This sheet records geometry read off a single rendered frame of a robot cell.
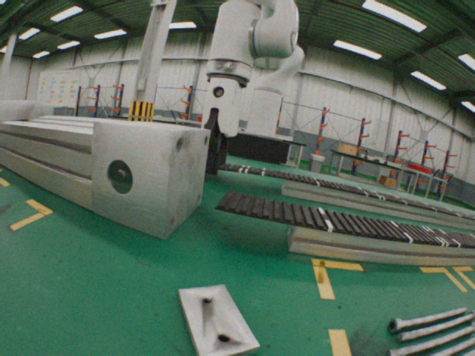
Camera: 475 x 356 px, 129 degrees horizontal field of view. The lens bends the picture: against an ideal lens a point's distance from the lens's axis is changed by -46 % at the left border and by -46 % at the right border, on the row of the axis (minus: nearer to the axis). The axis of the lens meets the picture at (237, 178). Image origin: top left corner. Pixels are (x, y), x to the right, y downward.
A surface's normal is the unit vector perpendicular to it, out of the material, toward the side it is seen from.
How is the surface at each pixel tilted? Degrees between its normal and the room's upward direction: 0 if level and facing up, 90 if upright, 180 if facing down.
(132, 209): 90
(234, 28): 89
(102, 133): 90
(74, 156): 90
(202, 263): 0
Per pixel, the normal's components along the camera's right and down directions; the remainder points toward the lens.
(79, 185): -0.16, 0.22
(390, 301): 0.16, -0.96
